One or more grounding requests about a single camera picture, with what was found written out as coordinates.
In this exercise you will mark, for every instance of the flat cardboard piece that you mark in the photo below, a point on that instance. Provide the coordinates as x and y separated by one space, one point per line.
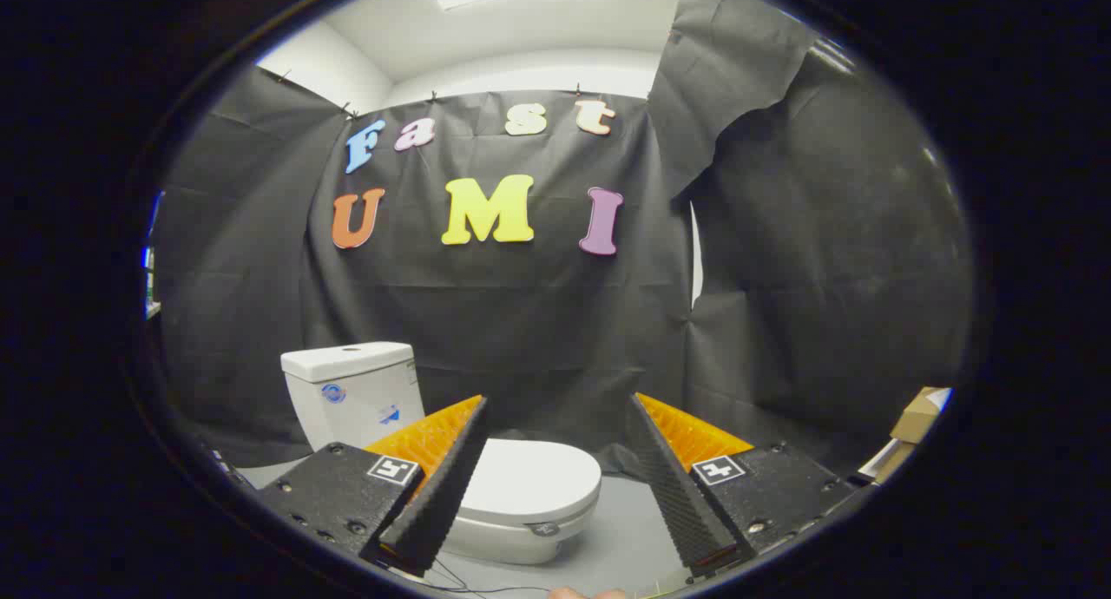
887 462

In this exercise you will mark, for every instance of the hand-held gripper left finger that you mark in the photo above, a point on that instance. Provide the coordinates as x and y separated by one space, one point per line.
438 495

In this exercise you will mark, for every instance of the white toilet lid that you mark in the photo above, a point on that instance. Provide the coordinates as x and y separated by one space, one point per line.
529 477

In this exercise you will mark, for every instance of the white toilet bowl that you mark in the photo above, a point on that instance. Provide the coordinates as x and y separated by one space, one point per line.
512 543

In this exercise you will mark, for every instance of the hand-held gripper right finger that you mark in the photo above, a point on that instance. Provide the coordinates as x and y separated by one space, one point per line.
681 495

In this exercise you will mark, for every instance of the black backdrop cloth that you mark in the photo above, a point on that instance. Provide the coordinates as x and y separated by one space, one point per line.
521 321

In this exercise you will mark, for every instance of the cardboard box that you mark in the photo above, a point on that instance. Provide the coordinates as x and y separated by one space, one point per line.
918 417

